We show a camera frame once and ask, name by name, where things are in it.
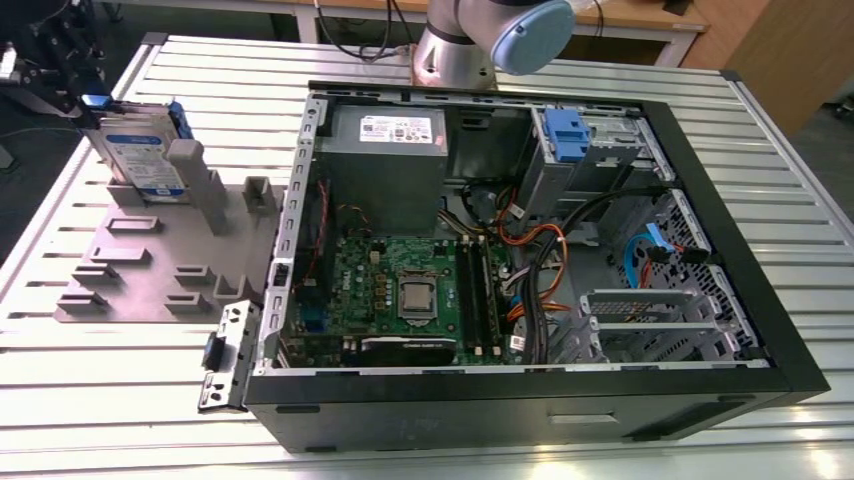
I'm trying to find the hard disk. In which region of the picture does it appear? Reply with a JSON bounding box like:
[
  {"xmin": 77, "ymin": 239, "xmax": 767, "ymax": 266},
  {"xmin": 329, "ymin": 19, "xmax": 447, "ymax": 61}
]
[{"xmin": 76, "ymin": 93, "xmax": 194, "ymax": 206}]

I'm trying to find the metal disk bay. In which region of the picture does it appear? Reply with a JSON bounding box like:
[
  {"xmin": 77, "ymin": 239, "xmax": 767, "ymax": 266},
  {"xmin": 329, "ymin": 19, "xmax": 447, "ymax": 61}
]
[{"xmin": 579, "ymin": 287, "xmax": 762, "ymax": 364}]

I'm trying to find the grey parts rack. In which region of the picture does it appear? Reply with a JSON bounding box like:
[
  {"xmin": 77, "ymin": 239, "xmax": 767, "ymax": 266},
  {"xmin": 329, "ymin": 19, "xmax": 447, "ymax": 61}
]
[{"xmin": 52, "ymin": 139, "xmax": 288, "ymax": 326}]

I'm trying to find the grey power supply unit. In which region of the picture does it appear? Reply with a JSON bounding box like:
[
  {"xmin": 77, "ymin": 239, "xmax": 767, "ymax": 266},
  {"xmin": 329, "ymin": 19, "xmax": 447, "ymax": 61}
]
[{"xmin": 312, "ymin": 104, "xmax": 448, "ymax": 239}]

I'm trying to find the green motherboard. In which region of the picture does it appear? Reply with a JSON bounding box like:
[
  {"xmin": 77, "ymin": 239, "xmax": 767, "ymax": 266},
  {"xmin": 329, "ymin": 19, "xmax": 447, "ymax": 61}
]
[{"xmin": 282, "ymin": 234, "xmax": 528, "ymax": 369}]

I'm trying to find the silver CPU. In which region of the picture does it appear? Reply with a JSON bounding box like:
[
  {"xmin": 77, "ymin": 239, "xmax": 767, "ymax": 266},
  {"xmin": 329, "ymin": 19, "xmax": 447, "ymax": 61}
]
[{"xmin": 399, "ymin": 280, "xmax": 439, "ymax": 309}]

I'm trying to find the CPU socket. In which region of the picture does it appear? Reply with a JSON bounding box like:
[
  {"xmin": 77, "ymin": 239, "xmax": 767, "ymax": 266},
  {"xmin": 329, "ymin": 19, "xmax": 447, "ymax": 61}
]
[{"xmin": 393, "ymin": 268, "xmax": 443, "ymax": 327}]

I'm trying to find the blue plastic drive latch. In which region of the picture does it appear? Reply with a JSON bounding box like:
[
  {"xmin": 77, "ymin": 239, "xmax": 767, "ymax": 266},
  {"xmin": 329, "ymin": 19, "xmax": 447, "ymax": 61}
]
[{"xmin": 543, "ymin": 107, "xmax": 592, "ymax": 164}]

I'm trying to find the black graphics card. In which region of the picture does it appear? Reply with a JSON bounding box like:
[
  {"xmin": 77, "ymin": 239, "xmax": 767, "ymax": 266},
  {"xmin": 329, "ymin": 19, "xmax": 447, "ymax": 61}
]
[{"xmin": 339, "ymin": 335, "xmax": 459, "ymax": 366}]

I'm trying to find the grey metal drive cage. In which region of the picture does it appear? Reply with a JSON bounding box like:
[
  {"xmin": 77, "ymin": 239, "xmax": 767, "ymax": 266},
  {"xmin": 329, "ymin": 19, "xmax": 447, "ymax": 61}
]
[{"xmin": 519, "ymin": 104, "xmax": 668, "ymax": 221}]

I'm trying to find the black RAM slot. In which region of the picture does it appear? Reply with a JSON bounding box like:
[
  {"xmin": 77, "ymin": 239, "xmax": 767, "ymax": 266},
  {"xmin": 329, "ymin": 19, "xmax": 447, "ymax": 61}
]
[{"xmin": 459, "ymin": 238, "xmax": 483, "ymax": 354}]

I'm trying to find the light wooden desk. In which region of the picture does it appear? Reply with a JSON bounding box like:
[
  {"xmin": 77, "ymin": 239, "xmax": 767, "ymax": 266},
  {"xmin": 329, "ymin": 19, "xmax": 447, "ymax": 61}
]
[{"xmin": 292, "ymin": 0, "xmax": 709, "ymax": 69}]

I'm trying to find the black PC case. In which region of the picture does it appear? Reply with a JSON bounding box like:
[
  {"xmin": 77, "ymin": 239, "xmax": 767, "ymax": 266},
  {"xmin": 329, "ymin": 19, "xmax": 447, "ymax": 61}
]
[{"xmin": 242, "ymin": 79, "xmax": 832, "ymax": 454}]

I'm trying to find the brown wooden cabinet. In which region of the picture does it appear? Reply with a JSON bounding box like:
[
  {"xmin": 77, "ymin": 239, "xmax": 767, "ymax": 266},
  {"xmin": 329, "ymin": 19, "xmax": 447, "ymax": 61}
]
[{"xmin": 679, "ymin": 0, "xmax": 854, "ymax": 136}]

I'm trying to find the metal expansion slot bracket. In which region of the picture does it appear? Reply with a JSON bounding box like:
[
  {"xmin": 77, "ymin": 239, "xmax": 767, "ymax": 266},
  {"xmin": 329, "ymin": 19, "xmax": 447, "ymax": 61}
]
[{"xmin": 197, "ymin": 299, "xmax": 265, "ymax": 414}]

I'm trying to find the orange power wire bundle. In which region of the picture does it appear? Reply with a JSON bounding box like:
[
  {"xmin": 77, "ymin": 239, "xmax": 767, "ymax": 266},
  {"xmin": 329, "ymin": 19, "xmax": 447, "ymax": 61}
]
[{"xmin": 496, "ymin": 224, "xmax": 575, "ymax": 321}]

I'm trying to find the black cable bundle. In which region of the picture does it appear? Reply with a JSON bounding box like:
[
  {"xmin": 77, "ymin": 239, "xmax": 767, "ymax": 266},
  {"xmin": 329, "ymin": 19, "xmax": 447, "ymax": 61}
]
[{"xmin": 519, "ymin": 187, "xmax": 668, "ymax": 364}]

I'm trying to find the blue flat data wire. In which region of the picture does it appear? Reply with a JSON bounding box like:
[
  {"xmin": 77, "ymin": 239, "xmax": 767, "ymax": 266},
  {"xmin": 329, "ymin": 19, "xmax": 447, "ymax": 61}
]
[{"xmin": 625, "ymin": 222, "xmax": 668, "ymax": 291}]

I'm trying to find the power wire with black connector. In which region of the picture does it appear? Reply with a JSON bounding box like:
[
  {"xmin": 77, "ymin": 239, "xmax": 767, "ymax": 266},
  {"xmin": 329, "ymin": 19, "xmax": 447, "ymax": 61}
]
[{"xmin": 663, "ymin": 242, "xmax": 712, "ymax": 266}]

